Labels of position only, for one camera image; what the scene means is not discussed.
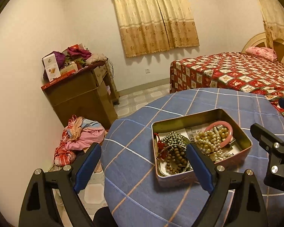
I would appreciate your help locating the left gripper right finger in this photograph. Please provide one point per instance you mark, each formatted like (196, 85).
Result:
(247, 207)

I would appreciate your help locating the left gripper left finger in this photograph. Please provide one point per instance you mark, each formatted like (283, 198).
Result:
(39, 207)

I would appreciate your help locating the pink bangle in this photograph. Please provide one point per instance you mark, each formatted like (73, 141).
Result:
(223, 131)

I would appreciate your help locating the thin metal bangle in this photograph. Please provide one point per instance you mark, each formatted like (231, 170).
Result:
(175, 163)

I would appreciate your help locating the red cord jade pendant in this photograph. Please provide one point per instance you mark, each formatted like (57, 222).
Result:
(160, 146)

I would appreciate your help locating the pink pillow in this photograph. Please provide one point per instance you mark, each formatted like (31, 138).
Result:
(263, 52)

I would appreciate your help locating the red patterned bedspread bed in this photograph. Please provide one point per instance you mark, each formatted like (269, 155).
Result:
(230, 70)

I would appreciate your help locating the pink metal tin box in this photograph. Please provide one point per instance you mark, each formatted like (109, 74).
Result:
(196, 121)

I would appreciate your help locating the beige side curtain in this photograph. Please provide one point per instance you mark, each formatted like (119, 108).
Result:
(273, 20)

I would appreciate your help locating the pile of clothes on floor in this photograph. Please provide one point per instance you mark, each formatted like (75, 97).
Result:
(79, 134)

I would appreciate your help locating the blue plaid tablecloth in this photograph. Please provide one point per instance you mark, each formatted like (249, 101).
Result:
(148, 178)

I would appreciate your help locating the brown wooden cabinet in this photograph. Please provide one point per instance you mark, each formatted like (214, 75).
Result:
(90, 93)

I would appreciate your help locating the long red box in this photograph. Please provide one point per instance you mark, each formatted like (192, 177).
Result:
(55, 81)

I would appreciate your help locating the white product box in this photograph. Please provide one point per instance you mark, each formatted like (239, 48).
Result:
(51, 67)

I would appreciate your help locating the beige window curtain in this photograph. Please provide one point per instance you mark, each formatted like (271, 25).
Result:
(151, 26)

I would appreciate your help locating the purple cloth on cabinet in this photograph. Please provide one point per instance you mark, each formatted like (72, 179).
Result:
(75, 53)

